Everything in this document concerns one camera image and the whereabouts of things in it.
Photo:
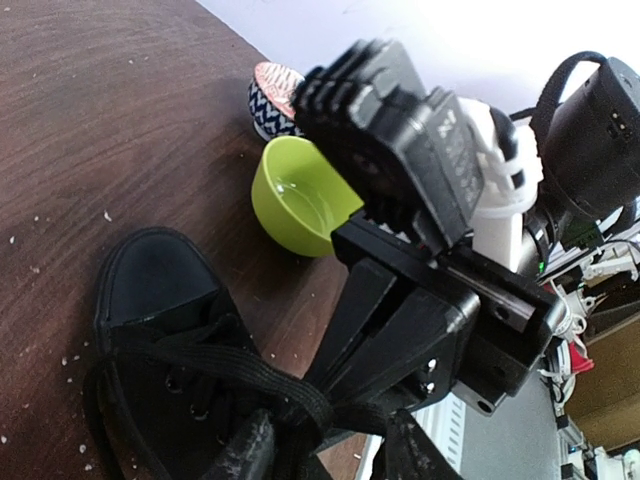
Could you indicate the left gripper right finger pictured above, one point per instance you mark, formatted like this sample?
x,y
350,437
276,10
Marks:
x,y
410,453

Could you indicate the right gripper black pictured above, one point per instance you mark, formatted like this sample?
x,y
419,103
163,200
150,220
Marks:
x,y
426,327

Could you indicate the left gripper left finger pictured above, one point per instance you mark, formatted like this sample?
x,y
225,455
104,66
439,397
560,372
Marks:
x,y
249,454

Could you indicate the upturned shoe orange sole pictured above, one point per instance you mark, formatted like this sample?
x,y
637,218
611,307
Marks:
x,y
182,373

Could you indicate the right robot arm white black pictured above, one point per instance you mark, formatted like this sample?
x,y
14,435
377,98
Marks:
x,y
586,130

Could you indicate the lime green bowl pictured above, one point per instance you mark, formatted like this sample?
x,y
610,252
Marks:
x,y
298,197

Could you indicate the red patterned bowl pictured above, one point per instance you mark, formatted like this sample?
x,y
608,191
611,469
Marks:
x,y
269,96

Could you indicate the front aluminium rail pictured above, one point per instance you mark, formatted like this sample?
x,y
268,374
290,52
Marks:
x,y
443,423

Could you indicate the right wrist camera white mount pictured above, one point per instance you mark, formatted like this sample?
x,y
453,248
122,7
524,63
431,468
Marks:
x,y
427,163

